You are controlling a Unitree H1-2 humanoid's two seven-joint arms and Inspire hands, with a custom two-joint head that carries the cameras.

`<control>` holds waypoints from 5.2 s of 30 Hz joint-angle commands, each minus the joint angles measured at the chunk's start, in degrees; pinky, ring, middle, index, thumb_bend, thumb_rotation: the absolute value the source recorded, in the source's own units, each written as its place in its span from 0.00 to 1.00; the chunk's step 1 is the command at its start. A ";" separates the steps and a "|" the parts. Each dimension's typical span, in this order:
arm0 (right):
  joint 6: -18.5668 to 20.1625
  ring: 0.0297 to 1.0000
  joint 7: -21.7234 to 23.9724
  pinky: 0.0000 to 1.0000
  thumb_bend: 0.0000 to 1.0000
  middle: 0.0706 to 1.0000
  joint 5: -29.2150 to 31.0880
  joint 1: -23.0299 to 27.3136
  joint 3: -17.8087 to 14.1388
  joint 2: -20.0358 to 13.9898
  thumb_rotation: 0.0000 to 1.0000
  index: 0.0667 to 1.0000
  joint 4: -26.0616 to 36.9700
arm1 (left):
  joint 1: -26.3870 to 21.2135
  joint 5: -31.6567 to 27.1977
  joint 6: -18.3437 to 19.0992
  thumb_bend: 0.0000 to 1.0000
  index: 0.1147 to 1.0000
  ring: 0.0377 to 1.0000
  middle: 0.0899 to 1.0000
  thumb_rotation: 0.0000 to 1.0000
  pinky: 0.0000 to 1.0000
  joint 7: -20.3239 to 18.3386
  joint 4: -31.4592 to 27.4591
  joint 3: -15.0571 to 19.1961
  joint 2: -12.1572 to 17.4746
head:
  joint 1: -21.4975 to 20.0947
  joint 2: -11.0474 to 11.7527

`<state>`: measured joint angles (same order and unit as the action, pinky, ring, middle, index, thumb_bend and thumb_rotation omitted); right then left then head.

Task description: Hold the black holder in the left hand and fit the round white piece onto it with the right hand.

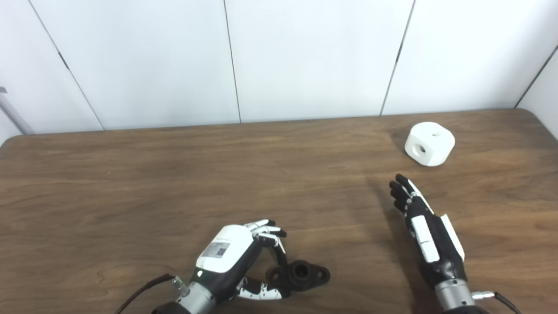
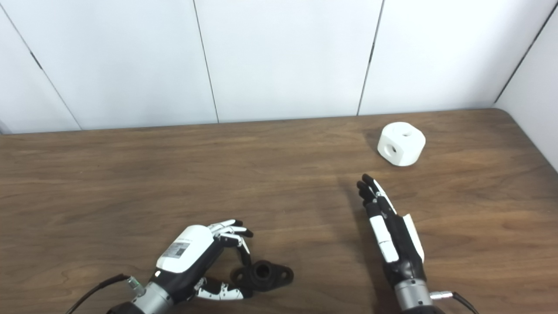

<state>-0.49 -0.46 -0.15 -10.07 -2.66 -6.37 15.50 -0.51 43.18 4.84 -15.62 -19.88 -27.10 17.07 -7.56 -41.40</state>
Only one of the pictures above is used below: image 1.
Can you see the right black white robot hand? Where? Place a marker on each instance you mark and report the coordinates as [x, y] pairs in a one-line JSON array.
[[427, 244]]

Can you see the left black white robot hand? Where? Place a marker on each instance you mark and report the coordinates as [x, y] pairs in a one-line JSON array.
[[224, 248]]

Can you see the black flanged holder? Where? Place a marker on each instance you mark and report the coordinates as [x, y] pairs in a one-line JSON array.
[[311, 274]]

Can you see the round white plastic piece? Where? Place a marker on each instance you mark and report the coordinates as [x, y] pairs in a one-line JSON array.
[[438, 146]]

